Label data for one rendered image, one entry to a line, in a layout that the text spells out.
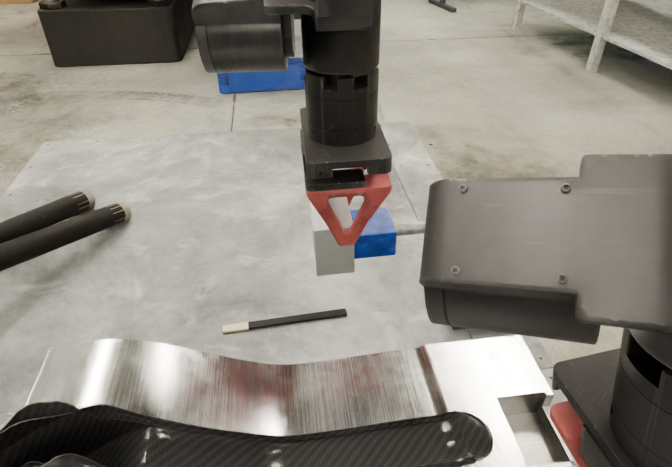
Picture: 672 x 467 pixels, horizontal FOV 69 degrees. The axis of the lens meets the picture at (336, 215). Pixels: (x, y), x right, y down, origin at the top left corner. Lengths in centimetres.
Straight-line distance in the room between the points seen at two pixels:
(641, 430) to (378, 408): 21
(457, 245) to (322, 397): 26
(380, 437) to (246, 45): 29
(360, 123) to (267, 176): 46
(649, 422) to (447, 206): 11
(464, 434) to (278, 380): 15
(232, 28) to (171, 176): 53
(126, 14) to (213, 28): 371
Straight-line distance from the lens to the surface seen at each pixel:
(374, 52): 37
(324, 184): 37
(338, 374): 41
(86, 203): 80
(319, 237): 43
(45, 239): 69
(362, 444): 39
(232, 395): 39
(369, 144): 38
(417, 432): 39
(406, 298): 59
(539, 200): 16
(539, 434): 44
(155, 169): 88
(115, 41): 413
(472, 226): 16
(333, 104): 37
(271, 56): 36
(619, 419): 24
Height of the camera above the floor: 122
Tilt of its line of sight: 36 degrees down
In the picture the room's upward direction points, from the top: straight up
